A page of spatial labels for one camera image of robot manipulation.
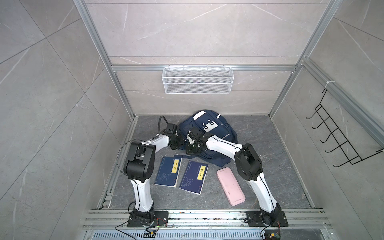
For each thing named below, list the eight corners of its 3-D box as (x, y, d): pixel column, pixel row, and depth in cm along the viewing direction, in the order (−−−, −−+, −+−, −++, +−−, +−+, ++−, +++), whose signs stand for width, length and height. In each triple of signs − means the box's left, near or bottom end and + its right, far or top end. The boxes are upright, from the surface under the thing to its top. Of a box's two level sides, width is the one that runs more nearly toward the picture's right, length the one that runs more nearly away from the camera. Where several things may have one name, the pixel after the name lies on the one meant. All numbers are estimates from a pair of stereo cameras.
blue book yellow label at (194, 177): (179, 188, 85) (178, 186, 83) (188, 161, 96) (188, 159, 94) (201, 195, 83) (201, 194, 81) (208, 167, 94) (209, 165, 91)
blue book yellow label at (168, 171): (154, 184, 87) (154, 183, 85) (162, 157, 98) (162, 155, 97) (176, 187, 86) (176, 186, 84) (182, 159, 97) (182, 157, 96)
